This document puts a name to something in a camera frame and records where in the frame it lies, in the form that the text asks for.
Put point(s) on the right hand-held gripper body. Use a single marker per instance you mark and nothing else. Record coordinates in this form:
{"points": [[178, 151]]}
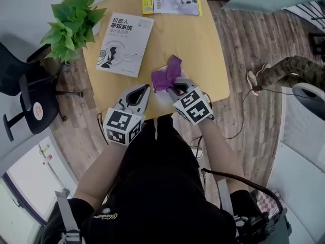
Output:
{"points": [[193, 108]]}

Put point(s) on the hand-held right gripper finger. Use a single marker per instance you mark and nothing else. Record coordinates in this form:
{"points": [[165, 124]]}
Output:
{"points": [[189, 84], [173, 95]]}

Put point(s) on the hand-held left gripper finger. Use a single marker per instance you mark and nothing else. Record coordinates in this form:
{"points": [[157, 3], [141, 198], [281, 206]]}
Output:
{"points": [[146, 102], [124, 94]]}

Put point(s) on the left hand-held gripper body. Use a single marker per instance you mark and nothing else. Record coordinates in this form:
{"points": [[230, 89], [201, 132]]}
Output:
{"points": [[118, 122]]}

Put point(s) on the white round plate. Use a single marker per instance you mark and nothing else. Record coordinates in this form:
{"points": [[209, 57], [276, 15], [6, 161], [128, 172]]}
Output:
{"points": [[163, 96]]}

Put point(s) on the purple cloth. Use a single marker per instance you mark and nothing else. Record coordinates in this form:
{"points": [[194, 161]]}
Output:
{"points": [[162, 80]]}

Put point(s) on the person's right forearm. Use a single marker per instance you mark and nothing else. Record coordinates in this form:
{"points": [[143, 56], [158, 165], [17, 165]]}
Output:
{"points": [[215, 151]]}

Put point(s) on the person's left forearm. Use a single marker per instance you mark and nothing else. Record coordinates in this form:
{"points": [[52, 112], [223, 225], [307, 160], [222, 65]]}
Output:
{"points": [[99, 171]]}

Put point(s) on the white paperback book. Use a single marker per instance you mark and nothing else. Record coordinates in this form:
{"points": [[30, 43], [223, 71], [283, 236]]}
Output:
{"points": [[124, 47]]}

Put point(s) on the person's black clothing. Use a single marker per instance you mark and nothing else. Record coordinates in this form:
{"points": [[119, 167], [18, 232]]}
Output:
{"points": [[157, 187]]}

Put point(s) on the black office chair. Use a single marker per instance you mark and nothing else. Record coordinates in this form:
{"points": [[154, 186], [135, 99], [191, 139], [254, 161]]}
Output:
{"points": [[38, 105]]}

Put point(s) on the yellow-edged book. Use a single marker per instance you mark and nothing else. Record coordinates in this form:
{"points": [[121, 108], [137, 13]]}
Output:
{"points": [[175, 1]]}

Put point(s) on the green potted plant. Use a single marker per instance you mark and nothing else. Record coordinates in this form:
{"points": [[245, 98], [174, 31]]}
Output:
{"points": [[71, 27]]}

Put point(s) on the white framed window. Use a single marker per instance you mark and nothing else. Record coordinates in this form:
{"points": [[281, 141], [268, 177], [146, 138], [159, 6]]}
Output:
{"points": [[30, 182]]}

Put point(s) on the glass partition with blinds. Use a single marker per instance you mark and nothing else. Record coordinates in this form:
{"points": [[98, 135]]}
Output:
{"points": [[304, 131]]}

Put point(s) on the checkered cloth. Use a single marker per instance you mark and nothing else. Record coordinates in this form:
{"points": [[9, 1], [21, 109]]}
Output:
{"points": [[266, 203]]}

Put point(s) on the black equipment box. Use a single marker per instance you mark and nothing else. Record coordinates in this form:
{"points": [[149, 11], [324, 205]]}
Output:
{"points": [[264, 227]]}

